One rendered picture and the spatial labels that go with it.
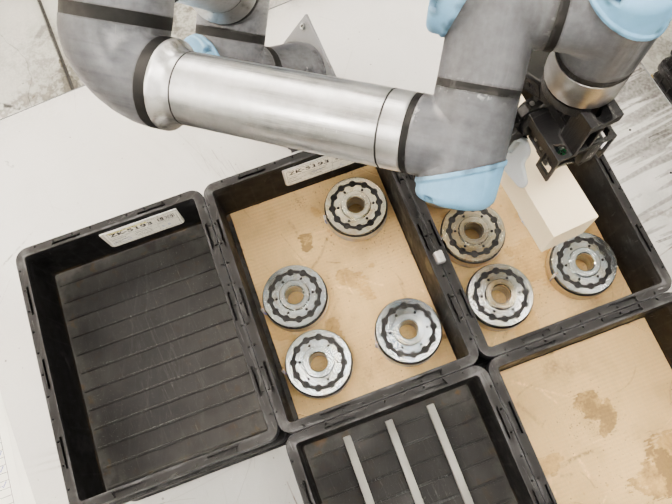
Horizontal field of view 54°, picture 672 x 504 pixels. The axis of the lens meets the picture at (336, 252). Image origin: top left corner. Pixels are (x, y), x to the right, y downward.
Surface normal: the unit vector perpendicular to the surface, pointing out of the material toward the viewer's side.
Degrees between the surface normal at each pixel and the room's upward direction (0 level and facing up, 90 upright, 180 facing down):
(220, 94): 29
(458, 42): 54
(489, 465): 0
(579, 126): 90
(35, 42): 0
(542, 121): 0
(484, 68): 34
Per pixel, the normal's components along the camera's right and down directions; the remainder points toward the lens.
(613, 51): -0.20, 0.94
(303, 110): -0.34, 0.13
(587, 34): -0.21, 0.74
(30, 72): -0.04, -0.30
